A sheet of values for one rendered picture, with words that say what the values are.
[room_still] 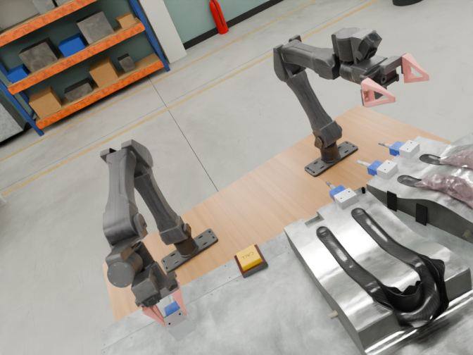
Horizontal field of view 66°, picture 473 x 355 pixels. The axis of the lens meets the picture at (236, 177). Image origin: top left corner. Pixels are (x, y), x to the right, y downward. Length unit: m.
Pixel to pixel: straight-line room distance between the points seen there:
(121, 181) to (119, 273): 0.23
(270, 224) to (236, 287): 0.24
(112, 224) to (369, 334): 0.58
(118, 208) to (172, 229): 0.30
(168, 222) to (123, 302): 0.31
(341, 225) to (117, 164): 0.60
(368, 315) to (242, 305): 0.38
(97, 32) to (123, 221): 4.85
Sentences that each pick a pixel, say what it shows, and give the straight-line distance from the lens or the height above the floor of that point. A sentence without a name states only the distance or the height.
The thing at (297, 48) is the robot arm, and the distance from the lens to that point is 1.17.
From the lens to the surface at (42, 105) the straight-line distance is 5.77.
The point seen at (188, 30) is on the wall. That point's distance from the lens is 6.22.
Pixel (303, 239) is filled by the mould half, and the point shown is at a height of 0.89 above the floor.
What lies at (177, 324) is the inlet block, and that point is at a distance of 0.92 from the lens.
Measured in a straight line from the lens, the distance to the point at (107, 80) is 5.70.
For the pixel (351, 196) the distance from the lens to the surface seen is 1.05.
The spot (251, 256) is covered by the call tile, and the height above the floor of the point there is 0.84.
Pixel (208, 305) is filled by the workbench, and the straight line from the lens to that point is 1.10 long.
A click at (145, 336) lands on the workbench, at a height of 0.80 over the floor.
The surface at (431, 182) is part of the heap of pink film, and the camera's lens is 1.09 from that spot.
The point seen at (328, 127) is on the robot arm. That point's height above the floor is 0.95.
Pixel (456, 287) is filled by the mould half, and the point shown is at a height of 0.90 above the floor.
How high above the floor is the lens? 1.65
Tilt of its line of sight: 36 degrees down
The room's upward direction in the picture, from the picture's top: 25 degrees counter-clockwise
